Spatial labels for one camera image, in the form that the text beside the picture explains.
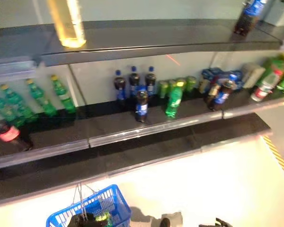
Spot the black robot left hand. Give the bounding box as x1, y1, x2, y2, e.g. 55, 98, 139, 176
70, 212, 102, 227

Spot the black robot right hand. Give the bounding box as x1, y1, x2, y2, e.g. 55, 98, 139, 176
198, 217, 233, 227

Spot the blue plastic shopping basket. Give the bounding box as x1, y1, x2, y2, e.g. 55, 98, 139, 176
46, 183, 133, 227

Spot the red white drink can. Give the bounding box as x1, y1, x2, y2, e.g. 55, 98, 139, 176
250, 75, 276, 102

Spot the blue drink can pack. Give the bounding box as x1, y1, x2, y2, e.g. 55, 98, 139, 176
200, 68, 244, 93

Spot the black shelf base board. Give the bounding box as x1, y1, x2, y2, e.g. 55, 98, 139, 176
0, 113, 273, 190

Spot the yellow black hazard tape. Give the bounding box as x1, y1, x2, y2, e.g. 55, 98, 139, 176
262, 136, 284, 183

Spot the cola bottle red cap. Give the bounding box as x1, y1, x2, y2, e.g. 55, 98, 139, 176
0, 113, 34, 152

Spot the dark soda bottle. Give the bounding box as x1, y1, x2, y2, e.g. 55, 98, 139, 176
204, 81, 221, 110

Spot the row of green soda bottles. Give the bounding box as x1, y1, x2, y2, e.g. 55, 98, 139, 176
0, 65, 71, 114

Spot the grey white box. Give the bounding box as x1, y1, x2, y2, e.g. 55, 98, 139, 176
241, 62, 266, 88

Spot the large yellow tea bottle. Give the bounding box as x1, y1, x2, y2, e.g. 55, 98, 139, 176
46, 0, 87, 49

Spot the clear shelf price rail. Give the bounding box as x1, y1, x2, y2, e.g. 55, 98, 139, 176
200, 132, 274, 152
222, 96, 284, 120
0, 59, 38, 84
0, 139, 90, 171
0, 174, 109, 208
107, 145, 203, 178
88, 111, 224, 148

